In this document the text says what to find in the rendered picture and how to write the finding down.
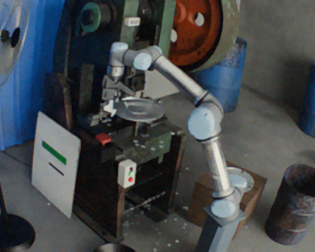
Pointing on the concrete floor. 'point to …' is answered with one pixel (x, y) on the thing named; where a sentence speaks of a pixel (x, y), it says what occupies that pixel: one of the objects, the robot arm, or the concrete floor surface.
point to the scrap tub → (295, 204)
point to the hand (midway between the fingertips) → (113, 113)
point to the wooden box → (196, 214)
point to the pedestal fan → (1, 226)
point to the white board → (55, 163)
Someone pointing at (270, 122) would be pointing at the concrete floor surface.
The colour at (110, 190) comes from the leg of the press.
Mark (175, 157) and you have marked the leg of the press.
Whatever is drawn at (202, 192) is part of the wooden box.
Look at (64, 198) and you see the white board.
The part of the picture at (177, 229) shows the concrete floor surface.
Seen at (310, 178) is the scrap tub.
